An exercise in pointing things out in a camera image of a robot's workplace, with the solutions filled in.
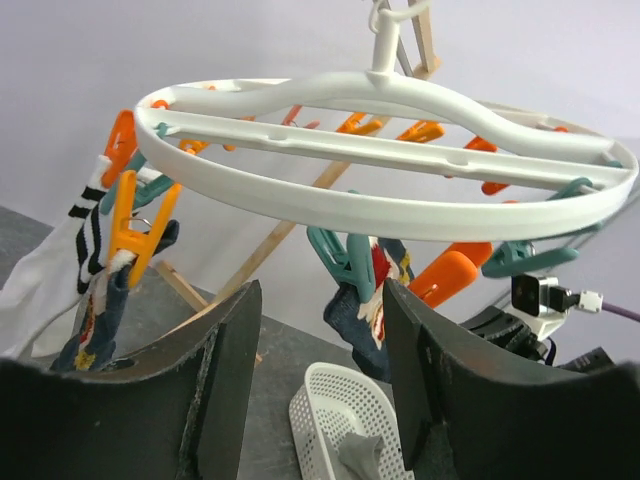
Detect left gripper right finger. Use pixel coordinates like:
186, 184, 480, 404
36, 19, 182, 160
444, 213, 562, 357
383, 280, 639, 479

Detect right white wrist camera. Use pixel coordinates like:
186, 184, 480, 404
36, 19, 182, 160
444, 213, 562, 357
506, 274, 603, 341

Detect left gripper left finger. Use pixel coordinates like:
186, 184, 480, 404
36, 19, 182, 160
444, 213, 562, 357
1, 281, 262, 479

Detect white sock black stripes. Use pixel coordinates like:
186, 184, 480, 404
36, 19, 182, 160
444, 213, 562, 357
1, 155, 112, 358

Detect white round clip hanger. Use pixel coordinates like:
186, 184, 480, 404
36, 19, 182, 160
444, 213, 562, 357
99, 0, 640, 311

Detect dark navy sock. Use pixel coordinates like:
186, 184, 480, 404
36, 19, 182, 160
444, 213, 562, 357
323, 237, 414, 383

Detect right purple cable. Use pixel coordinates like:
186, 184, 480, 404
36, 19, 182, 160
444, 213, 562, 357
602, 302, 640, 321

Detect wooden drying rack frame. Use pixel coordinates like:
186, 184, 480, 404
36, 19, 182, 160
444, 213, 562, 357
152, 1, 439, 321

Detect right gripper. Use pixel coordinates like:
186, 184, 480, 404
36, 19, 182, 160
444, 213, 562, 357
460, 306, 556, 365

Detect white perforated laundry basket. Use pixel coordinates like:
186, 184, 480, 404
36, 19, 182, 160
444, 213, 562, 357
289, 362, 414, 479

